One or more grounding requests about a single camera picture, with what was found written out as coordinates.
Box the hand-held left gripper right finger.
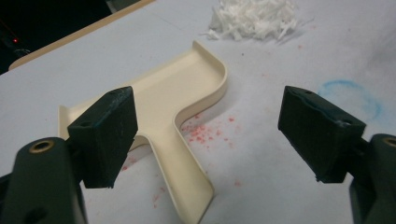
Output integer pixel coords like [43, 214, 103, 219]
[277, 85, 367, 184]

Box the pile of white paper shreds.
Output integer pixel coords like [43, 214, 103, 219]
[200, 0, 316, 42]

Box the cream plastic dustpan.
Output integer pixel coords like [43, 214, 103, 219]
[57, 40, 229, 224]

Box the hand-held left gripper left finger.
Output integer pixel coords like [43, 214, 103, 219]
[66, 86, 139, 189]

